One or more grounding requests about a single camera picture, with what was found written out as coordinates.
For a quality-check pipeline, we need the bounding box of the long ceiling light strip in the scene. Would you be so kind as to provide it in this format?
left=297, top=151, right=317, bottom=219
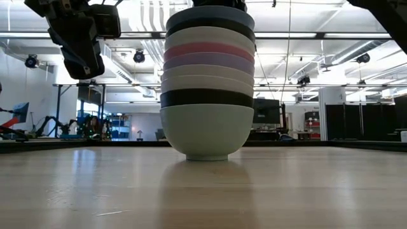
left=0, top=31, right=392, bottom=39

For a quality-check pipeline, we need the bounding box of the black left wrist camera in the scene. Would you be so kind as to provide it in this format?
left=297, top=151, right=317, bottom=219
left=90, top=3, right=121, bottom=39

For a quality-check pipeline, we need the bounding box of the white bowl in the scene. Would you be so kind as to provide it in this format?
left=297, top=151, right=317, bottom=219
left=164, top=26, right=256, bottom=53
left=160, top=74, right=254, bottom=98
left=161, top=64, right=255, bottom=87

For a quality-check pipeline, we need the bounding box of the purple bowl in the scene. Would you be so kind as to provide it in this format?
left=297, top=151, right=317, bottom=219
left=163, top=52, right=255, bottom=77

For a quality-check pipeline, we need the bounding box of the mint green bowl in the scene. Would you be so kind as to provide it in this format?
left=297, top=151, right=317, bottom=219
left=159, top=104, right=254, bottom=162

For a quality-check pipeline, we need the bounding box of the silver ceiling duct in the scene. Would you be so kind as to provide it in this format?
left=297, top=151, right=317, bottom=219
left=320, top=39, right=392, bottom=73

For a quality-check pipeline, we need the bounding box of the pink bowl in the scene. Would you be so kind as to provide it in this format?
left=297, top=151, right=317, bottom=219
left=163, top=41, right=256, bottom=64

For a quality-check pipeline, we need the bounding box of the black metal table frame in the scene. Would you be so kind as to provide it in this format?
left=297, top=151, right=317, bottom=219
left=0, top=139, right=407, bottom=154

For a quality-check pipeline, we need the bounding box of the black partition wall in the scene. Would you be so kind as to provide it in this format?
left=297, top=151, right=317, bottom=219
left=325, top=102, right=396, bottom=141

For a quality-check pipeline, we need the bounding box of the blue bowl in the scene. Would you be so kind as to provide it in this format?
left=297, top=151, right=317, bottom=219
left=165, top=5, right=256, bottom=32

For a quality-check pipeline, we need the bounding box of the blue tilted screen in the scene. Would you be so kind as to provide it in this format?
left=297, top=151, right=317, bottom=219
left=11, top=102, right=31, bottom=125

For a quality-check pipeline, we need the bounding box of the red shelf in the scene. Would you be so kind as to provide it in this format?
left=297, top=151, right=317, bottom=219
left=304, top=111, right=322, bottom=140

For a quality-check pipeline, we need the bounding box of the black background monitor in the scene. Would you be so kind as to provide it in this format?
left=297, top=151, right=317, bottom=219
left=252, top=98, right=282, bottom=125

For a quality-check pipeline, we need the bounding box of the blue shelf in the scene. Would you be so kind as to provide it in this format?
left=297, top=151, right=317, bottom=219
left=110, top=114, right=132, bottom=139

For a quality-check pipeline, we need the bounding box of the blue post metal rack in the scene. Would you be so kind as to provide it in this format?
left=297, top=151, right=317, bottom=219
left=52, top=83, right=107, bottom=139

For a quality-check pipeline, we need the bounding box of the black bowl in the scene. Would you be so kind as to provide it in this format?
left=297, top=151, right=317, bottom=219
left=165, top=17, right=256, bottom=44

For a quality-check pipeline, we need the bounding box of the white pillar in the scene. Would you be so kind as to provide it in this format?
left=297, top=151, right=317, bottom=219
left=318, top=87, right=347, bottom=141

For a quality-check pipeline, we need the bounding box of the black ceiling spotlight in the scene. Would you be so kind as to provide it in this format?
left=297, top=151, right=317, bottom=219
left=132, top=50, right=146, bottom=64
left=355, top=52, right=371, bottom=64
left=24, top=53, right=41, bottom=69
left=296, top=74, right=311, bottom=87

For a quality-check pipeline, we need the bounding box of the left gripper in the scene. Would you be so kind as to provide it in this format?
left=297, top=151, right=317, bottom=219
left=46, top=12, right=106, bottom=80

